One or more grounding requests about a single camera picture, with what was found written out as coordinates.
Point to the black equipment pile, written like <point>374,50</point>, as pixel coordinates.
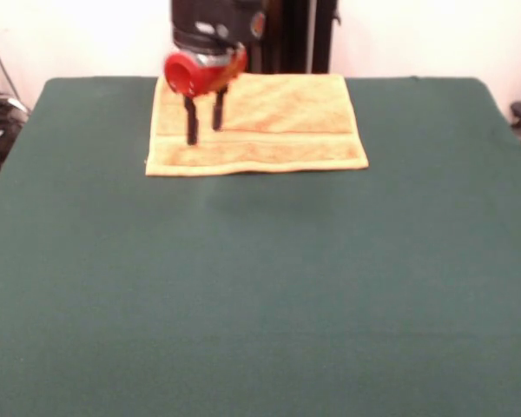
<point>0,130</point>

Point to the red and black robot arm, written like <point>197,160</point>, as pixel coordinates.
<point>213,26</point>

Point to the tan terry towel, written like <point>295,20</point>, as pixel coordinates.
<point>286,130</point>

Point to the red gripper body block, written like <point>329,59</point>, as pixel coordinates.
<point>199,76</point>

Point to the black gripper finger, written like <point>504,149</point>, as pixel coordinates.
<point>192,121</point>
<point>218,110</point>

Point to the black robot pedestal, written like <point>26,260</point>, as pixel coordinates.
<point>304,39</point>

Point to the dark green table cloth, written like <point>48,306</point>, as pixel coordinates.
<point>156,260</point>

